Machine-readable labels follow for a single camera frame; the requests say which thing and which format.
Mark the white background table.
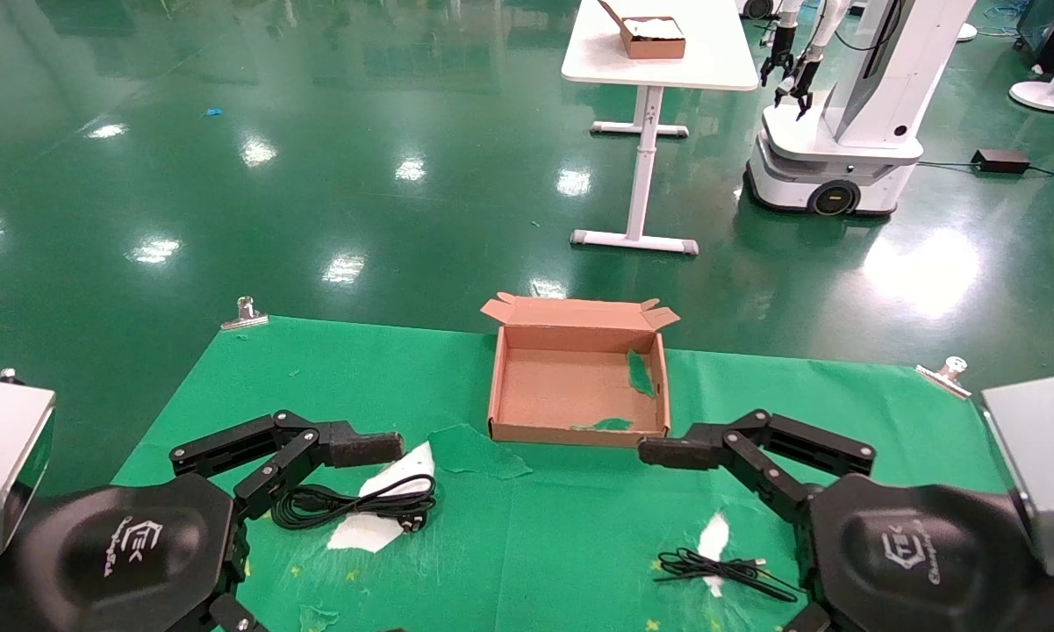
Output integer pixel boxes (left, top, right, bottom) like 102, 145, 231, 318
562, 0, 760, 256

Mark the white wheeled background robot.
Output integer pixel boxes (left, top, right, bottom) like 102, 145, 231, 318
744, 0, 979, 218

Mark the black power adapter brick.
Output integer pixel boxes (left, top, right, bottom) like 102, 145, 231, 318
972, 148, 1030, 174

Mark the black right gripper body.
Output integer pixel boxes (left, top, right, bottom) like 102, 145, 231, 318
803, 474, 1054, 632

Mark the torn green cloth flap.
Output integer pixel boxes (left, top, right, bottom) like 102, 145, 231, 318
428, 424, 534, 481

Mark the open brown cardboard box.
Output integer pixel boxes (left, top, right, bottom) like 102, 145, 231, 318
481, 293, 681, 449

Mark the black floor power cord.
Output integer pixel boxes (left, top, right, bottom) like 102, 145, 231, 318
917, 161, 1054, 179

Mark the silver bulldog clip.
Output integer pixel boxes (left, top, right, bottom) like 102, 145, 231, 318
220, 296, 269, 332
915, 355, 972, 400

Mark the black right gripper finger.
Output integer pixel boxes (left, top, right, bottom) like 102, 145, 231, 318
781, 601, 835, 632
638, 408, 876, 528

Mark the black power cable with plug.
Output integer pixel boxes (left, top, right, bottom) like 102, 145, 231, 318
270, 474, 437, 533

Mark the background robot arm with gripper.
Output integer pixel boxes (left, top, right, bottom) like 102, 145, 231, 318
777, 0, 852, 119
759, 0, 804, 89

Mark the black wired computer mouse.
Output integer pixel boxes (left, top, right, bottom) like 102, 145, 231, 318
652, 549, 804, 603

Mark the small brown box with contents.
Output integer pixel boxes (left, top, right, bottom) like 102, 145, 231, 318
599, 0, 687, 61

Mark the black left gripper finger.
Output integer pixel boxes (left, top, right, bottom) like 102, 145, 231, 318
169, 410, 405, 521
195, 592, 269, 632

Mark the large green scrap inside box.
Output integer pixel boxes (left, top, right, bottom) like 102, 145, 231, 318
627, 349, 659, 399

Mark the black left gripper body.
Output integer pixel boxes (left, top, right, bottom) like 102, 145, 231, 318
0, 474, 251, 632

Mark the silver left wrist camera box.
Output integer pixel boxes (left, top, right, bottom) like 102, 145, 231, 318
0, 377, 56, 569

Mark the white round stand base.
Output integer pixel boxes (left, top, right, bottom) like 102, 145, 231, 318
1009, 35, 1054, 113

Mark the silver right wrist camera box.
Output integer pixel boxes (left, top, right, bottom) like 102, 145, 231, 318
981, 375, 1054, 578

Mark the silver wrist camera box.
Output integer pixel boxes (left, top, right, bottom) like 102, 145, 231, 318
0, 377, 56, 569
981, 375, 1054, 578

